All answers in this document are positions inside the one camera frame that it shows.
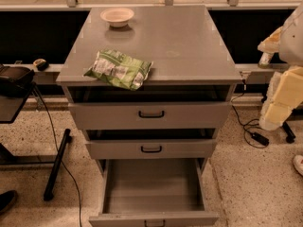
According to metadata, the black power adapter cable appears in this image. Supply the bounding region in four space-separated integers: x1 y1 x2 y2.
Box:
230 79 271 149

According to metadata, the black bag on table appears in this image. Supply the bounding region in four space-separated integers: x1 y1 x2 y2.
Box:
0 64 35 97

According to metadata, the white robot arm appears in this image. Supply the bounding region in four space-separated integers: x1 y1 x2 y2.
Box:
258 4 303 131

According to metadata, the yellow black tape measure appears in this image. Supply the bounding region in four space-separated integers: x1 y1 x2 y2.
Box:
33 59 49 71

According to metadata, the black side table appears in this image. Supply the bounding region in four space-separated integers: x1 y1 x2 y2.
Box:
0 82 72 201

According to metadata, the grey bottom drawer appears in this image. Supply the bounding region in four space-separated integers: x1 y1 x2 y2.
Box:
89 158 219 227

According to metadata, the white red sneaker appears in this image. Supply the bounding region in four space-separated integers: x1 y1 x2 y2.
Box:
293 155 303 176

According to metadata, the clear plastic bottle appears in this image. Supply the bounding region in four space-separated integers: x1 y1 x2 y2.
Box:
258 52 274 68

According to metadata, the grey middle drawer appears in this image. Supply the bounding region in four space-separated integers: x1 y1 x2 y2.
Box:
86 129 216 160

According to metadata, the grey top drawer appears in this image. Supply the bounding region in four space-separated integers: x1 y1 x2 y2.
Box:
69 87 230 130

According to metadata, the white paper bowl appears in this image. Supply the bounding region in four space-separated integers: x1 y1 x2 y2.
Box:
100 8 134 28

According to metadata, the grey drawer cabinet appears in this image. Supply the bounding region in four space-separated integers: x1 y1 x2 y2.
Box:
56 5 243 175

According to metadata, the green chip bag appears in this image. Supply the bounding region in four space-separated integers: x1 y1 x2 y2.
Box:
84 49 152 91

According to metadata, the black shoe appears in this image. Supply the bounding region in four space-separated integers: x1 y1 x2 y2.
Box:
0 190 18 215

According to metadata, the grey drawer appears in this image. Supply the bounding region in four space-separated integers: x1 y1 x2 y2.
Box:
69 87 230 130
86 129 216 160
89 158 219 227

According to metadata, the black floor cable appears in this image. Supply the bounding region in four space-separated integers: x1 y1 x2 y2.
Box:
33 86 83 227

